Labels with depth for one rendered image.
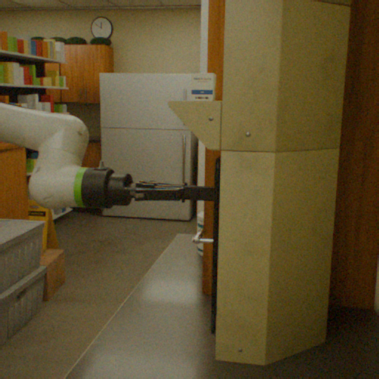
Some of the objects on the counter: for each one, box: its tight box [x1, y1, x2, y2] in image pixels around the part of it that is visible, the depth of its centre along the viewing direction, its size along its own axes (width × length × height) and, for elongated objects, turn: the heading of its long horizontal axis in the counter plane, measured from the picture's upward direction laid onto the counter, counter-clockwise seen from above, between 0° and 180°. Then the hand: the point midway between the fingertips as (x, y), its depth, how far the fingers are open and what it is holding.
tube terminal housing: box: [215, 0, 350, 365], centre depth 117 cm, size 25×32×77 cm
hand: (200, 193), depth 109 cm, fingers closed
